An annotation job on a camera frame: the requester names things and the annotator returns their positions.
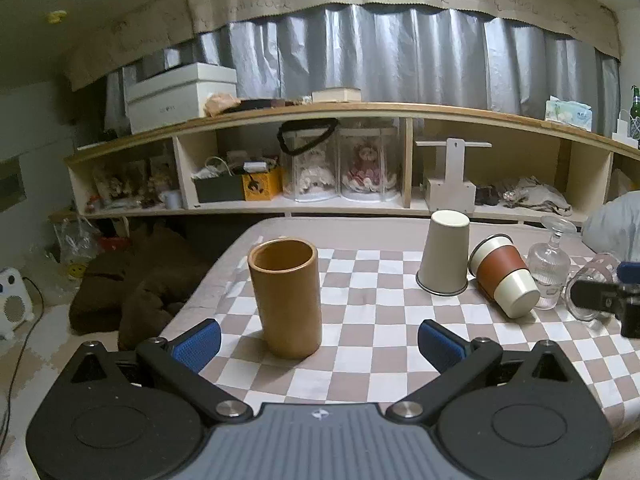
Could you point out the dark green box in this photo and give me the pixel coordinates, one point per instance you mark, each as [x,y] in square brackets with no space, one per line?
[224,188]

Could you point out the tissue pack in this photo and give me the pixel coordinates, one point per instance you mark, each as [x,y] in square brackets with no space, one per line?
[569,113]

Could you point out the cream cup upside down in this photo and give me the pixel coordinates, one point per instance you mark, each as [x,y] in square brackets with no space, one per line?
[445,256]

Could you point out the grey pillow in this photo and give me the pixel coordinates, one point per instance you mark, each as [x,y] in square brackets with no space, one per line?
[615,228]

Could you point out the grey cloth on shelf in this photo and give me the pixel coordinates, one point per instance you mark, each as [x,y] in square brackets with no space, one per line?
[532,194]

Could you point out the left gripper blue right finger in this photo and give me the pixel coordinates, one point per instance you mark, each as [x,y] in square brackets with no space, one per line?
[463,366]

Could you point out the doll in pink dress case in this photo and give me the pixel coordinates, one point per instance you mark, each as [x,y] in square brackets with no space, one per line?
[369,164]

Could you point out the dark brown plush blanket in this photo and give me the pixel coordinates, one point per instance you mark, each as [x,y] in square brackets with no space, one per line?
[137,291]

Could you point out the checkered table cloth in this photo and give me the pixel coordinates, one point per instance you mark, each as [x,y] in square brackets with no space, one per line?
[372,307]

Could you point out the white wooden stand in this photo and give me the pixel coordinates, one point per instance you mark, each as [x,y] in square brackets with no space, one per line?
[447,187]

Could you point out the wooden wall shelf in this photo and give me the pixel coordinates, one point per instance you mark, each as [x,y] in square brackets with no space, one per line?
[110,179]

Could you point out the small white book box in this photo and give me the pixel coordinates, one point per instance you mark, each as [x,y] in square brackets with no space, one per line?
[336,95]

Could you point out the clear glass cup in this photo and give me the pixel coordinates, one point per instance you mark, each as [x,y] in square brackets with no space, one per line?
[600,269]

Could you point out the white small heater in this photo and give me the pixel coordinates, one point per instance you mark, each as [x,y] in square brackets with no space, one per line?
[15,303]

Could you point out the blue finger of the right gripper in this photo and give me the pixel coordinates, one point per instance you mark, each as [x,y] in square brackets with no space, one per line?
[628,272]
[622,301]

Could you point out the yellow box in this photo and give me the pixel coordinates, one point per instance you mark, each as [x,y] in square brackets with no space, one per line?
[262,185]

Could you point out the doll in white dress case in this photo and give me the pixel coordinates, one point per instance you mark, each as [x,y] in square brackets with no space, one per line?
[308,159]

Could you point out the white storage box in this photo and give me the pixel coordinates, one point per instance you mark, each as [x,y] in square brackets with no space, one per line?
[178,95]

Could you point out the clear glass decanter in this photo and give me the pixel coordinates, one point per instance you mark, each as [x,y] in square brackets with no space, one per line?
[549,264]

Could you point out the silver grey curtain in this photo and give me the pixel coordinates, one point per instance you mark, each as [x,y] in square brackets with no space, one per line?
[415,54]

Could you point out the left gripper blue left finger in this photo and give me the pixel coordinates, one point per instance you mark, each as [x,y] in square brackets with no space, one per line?
[176,365]

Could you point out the small grey mug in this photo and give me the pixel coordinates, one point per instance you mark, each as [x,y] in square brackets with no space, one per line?
[172,199]

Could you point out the brown bamboo cup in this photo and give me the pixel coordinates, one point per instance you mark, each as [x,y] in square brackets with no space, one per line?
[286,283]

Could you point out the green glass bottle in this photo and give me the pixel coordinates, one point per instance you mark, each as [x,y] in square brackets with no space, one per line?
[634,114]

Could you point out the cream cup with brown sleeve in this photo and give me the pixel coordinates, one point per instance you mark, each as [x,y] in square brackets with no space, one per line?
[500,271]

